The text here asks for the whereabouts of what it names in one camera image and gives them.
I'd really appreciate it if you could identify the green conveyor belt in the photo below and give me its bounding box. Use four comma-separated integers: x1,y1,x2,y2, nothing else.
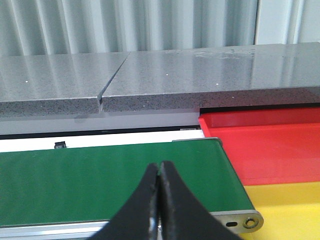
0,139,254,227

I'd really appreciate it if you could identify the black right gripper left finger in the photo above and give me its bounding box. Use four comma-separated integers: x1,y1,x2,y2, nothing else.
92,163,159,240

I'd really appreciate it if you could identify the right grey stone slab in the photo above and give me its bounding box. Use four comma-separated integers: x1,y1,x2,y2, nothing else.
102,42,320,112

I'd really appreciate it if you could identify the grey stone slab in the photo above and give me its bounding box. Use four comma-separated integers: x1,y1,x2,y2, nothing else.
0,52,129,118
102,42,320,112

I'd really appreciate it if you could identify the yellow plastic tray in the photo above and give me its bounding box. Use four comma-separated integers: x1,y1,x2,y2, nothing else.
240,181,320,240

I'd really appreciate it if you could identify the black connector with wires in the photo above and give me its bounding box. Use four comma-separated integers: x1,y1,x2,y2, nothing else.
54,141,67,149

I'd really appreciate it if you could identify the left grey stone slab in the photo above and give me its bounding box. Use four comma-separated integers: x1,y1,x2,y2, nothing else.
0,52,129,118

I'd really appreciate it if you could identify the red plastic tray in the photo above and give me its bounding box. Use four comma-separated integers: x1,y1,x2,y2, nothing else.
198,107,320,186

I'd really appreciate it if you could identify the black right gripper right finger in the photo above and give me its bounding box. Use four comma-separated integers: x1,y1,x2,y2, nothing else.
159,161,241,240

